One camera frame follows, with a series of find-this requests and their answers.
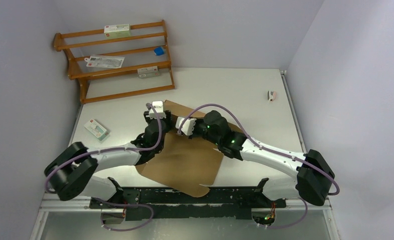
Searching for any brown cardboard box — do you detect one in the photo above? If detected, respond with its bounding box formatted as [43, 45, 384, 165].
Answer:
[135, 99, 245, 199]

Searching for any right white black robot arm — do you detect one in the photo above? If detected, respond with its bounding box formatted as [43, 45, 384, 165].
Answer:
[177, 110, 335, 207]

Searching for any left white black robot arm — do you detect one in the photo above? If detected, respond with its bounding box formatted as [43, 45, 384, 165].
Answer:
[44, 110, 173, 208]

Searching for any white green box on table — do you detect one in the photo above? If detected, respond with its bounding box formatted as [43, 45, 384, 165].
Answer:
[84, 119, 110, 142]

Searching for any white box lower shelf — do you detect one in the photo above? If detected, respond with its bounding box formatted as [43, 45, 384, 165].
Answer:
[137, 66, 160, 79]

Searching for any white green box top shelf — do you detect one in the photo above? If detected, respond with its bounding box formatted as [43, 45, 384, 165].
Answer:
[104, 24, 131, 39]

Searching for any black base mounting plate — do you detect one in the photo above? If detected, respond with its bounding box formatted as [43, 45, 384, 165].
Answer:
[89, 186, 287, 222]

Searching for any small pink white object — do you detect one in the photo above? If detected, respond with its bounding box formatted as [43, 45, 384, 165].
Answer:
[268, 91, 276, 102]

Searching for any orange wooden shelf rack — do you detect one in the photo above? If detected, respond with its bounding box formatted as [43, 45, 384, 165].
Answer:
[53, 20, 175, 104]

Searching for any small blue object on shelf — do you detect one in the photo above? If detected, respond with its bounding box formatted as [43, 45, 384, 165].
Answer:
[153, 46, 165, 56]

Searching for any clear plastic package on shelf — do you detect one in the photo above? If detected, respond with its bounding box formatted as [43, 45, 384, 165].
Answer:
[84, 55, 125, 69]

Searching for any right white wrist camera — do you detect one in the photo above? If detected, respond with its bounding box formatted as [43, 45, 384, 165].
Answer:
[175, 117, 197, 136]

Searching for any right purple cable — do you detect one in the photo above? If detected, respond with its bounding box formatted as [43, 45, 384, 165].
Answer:
[177, 103, 340, 230]

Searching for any aluminium frame rail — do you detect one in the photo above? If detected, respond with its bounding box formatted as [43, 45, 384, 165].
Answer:
[29, 187, 341, 240]

